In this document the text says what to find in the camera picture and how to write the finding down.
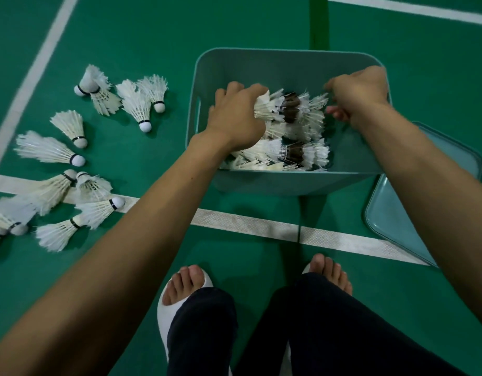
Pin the person's left hand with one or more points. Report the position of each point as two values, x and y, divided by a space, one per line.
233 121

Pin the person's right hand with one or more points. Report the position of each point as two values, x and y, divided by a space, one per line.
362 91

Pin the scattered loose feather shuttlecocks group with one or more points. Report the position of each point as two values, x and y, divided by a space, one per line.
64 152

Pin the pile of white shuttlecocks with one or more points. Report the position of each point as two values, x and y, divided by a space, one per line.
292 152

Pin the person's left forearm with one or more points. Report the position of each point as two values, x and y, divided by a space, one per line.
119 250

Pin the person's left foot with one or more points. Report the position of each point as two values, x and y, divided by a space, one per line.
184 283

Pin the person's right forearm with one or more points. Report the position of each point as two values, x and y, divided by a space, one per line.
429 187

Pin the person's left fingers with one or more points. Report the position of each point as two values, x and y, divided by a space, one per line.
237 91

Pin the person's right foot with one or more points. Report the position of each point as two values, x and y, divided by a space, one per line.
331 272

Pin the nested shuttlecock stack brown cork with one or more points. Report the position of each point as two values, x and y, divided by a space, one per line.
290 107

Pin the dark trousers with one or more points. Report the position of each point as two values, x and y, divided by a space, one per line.
327 332

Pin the person's right fingers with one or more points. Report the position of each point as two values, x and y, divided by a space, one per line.
337 88

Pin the person's foot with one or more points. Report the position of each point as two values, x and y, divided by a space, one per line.
331 272
184 283

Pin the teal plastic bin lid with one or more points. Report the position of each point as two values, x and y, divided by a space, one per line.
393 215

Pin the teal plastic storage bin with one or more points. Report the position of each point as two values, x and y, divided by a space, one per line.
272 70

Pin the white slipper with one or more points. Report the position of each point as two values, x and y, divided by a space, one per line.
164 317
305 269

